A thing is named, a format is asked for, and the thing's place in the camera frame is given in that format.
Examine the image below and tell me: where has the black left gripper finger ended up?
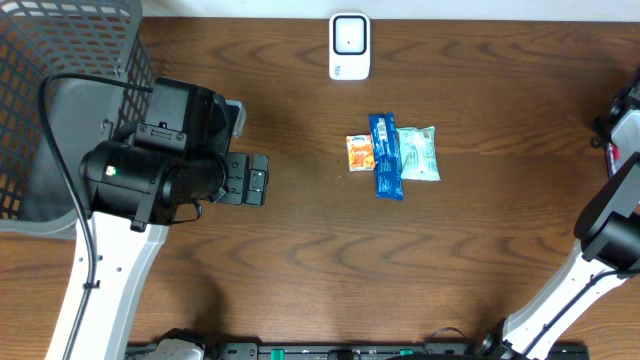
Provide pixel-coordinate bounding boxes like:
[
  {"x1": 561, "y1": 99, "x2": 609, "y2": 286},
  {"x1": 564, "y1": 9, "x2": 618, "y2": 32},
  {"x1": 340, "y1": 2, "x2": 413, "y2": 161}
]
[
  {"x1": 219, "y1": 152, "x2": 249, "y2": 205},
  {"x1": 245, "y1": 154, "x2": 269, "y2": 207}
]

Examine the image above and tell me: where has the orange tissue pack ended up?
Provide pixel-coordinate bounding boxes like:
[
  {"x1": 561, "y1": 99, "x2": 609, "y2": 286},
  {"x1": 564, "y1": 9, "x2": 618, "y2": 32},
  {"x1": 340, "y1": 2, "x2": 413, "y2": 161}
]
[{"x1": 346, "y1": 135, "x2": 375, "y2": 172}]

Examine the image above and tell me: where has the blue Oreo cookie pack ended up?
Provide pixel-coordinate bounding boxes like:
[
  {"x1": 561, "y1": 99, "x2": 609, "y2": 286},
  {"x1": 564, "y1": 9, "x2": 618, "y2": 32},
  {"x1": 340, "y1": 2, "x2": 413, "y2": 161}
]
[{"x1": 368, "y1": 113, "x2": 404, "y2": 201}]

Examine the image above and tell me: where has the mint green tissue pack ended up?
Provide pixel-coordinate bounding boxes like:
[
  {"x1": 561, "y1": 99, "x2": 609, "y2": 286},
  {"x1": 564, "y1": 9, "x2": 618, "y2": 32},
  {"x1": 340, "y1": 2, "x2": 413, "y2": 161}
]
[{"x1": 396, "y1": 126, "x2": 441, "y2": 181}]

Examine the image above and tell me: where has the purple pink tissue pack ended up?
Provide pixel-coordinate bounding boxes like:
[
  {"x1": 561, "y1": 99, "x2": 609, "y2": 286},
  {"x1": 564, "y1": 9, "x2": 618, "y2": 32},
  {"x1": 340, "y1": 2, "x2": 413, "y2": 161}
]
[{"x1": 605, "y1": 143, "x2": 622, "y2": 177}]

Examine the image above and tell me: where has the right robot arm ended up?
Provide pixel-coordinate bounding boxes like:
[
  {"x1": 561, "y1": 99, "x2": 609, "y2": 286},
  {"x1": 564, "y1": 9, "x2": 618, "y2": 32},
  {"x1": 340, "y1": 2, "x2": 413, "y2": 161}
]
[{"x1": 472, "y1": 71, "x2": 639, "y2": 360}]

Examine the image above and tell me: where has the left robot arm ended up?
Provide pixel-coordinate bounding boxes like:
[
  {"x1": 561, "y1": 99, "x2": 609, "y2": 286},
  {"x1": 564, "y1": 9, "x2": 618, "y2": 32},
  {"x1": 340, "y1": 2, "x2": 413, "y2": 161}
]
[{"x1": 42, "y1": 77, "x2": 269, "y2": 359}]

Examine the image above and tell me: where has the grey plastic mesh basket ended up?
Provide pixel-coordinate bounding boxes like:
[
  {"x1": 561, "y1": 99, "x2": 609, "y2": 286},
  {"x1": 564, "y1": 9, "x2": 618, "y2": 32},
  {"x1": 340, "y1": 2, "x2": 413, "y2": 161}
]
[{"x1": 1, "y1": 0, "x2": 155, "y2": 240}]

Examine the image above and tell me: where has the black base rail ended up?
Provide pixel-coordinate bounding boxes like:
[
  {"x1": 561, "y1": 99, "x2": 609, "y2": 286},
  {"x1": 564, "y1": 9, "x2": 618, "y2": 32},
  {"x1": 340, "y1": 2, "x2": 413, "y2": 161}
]
[{"x1": 124, "y1": 329, "x2": 591, "y2": 360}]

